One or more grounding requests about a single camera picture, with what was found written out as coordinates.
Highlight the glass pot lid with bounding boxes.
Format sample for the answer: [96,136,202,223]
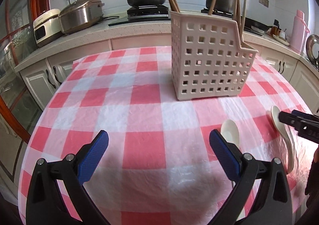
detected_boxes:
[305,35,319,69]

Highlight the gold wall switch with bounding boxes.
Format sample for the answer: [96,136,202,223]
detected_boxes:
[258,0,269,8]

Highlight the beige perforated utensil basket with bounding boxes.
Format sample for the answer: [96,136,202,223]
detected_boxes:
[171,12,258,101]

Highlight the condiment tray with jars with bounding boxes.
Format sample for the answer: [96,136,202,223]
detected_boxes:
[266,19,289,46]

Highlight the white small cooker appliance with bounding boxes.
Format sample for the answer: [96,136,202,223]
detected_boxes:
[33,9,63,47]

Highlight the silver rice cooker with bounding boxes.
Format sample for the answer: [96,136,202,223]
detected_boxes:
[58,0,104,35]

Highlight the white lower kitchen cabinets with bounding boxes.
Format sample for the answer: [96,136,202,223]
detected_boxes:
[15,33,318,114]

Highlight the wooden framed glass door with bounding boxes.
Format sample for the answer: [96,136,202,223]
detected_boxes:
[1,0,49,182]

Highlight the red white checkered tablecloth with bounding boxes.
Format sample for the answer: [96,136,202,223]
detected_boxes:
[18,47,310,224]

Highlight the black gas stove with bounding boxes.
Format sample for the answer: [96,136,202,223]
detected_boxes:
[108,4,265,38]

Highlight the pink thermos bottle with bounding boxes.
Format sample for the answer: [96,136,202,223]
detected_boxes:
[290,10,310,54]

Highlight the black frying pan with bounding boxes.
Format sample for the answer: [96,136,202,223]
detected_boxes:
[245,18,271,34]

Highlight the small white ceramic spoon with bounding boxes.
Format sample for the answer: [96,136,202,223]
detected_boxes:
[220,119,246,222]

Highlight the large white ceramic spoon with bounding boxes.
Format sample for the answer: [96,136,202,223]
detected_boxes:
[270,105,295,174]

